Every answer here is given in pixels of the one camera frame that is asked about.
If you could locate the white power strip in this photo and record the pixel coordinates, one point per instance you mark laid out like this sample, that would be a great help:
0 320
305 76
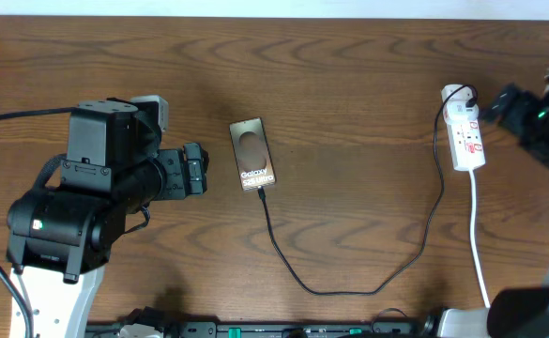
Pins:
460 113

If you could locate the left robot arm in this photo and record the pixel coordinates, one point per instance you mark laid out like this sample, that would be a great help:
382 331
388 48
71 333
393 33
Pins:
62 230

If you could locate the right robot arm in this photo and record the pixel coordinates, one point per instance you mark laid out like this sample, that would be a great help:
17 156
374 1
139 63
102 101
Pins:
514 312

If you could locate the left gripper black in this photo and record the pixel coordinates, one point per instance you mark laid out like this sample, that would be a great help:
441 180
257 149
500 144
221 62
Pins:
178 184

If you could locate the Samsung Galaxy smartphone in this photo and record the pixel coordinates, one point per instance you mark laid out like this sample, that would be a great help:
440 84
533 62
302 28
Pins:
253 160

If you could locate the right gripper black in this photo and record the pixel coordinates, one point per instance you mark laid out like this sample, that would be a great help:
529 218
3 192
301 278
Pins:
513 120

